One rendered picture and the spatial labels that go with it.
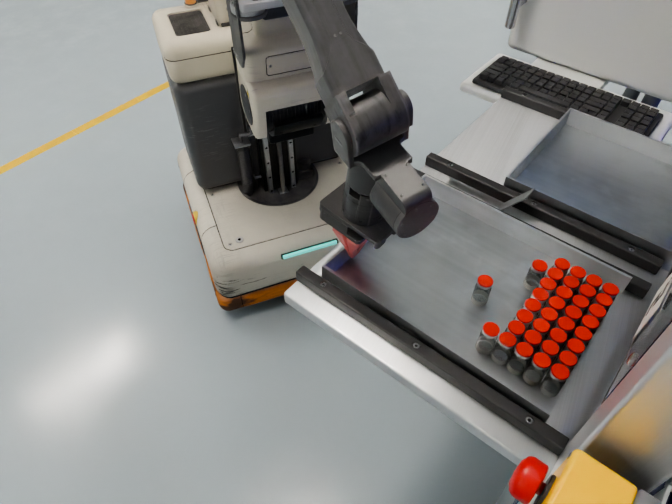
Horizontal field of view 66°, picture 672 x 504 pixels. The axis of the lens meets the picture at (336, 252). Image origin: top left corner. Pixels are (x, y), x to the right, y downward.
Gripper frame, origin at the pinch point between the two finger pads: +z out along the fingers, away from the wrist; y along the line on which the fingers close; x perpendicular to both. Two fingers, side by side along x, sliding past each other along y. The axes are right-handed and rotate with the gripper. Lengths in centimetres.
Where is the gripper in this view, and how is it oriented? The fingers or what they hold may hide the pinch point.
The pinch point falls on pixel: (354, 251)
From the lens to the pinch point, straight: 76.9
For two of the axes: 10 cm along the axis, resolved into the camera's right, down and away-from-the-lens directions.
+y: 7.6, 5.6, -3.4
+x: 6.4, -5.7, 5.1
